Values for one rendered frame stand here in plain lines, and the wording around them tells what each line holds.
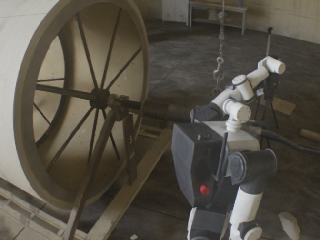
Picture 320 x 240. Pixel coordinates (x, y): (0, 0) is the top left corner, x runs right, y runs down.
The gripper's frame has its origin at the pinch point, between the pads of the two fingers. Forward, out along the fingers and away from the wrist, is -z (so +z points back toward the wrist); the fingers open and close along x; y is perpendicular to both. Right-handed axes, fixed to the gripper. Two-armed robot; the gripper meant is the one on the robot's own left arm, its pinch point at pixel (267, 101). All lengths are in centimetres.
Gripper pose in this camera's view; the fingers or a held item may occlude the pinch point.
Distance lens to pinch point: 158.1
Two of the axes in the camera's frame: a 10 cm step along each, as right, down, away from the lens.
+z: 0.0, -8.5, -5.3
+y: -9.3, -2.0, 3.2
